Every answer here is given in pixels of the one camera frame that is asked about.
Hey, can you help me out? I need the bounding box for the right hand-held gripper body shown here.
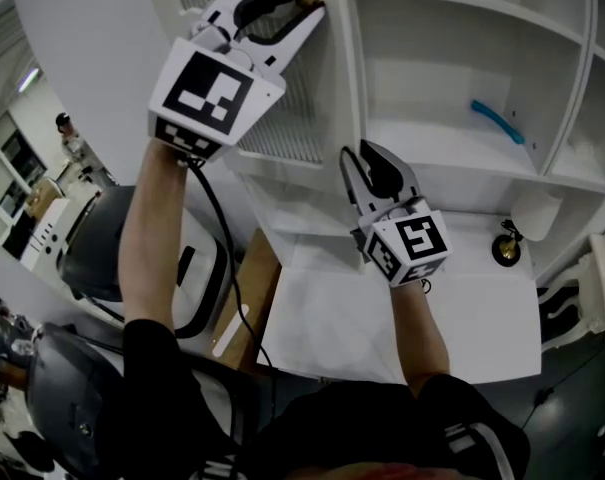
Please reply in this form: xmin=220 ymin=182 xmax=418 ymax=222
xmin=354 ymin=196 xmax=454 ymax=289

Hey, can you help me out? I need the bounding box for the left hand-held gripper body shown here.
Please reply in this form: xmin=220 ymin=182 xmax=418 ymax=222
xmin=146 ymin=12 xmax=288 ymax=164

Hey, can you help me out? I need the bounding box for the white cabinet hutch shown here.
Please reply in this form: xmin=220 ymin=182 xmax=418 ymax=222
xmin=226 ymin=0 xmax=605 ymax=285

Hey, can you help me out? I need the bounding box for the white louvered cabinet door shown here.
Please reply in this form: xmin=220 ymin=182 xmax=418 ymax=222
xmin=170 ymin=0 xmax=354 ymax=165

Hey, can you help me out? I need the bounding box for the person's left forearm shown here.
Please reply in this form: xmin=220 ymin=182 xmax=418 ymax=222
xmin=117 ymin=137 xmax=189 ymax=340

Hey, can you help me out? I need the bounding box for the person's right forearm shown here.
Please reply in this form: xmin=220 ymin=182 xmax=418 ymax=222
xmin=389 ymin=282 xmax=454 ymax=397

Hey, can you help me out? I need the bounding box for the white desk with drawers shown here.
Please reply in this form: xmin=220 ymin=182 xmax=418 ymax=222
xmin=259 ymin=212 xmax=543 ymax=385

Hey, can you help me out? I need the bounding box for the white table lamp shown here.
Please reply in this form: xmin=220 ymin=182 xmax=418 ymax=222
xmin=490 ymin=187 xmax=563 ymax=269

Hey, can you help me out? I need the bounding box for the blue curved plastic item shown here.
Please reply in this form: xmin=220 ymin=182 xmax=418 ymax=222
xmin=470 ymin=98 xmax=526 ymax=146

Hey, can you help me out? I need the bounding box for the brown cardboard box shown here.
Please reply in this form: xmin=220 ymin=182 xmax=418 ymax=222
xmin=210 ymin=227 xmax=283 ymax=372

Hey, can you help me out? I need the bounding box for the white ornate chair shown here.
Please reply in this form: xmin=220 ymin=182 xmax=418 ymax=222
xmin=536 ymin=232 xmax=605 ymax=354

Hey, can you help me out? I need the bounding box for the small cardboard box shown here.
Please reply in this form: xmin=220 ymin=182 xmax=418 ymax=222
xmin=25 ymin=176 xmax=58 ymax=215

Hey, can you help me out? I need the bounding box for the person's black striped clothing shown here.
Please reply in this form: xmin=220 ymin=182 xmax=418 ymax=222
xmin=96 ymin=317 xmax=531 ymax=480

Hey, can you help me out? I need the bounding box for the white box with holes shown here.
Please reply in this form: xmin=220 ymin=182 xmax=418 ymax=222
xmin=19 ymin=197 xmax=72 ymax=272

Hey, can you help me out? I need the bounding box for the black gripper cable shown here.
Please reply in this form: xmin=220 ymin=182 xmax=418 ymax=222
xmin=184 ymin=155 xmax=276 ymax=370

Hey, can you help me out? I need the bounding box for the black power cable with adapter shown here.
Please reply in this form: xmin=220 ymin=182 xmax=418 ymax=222
xmin=519 ymin=337 xmax=603 ymax=429

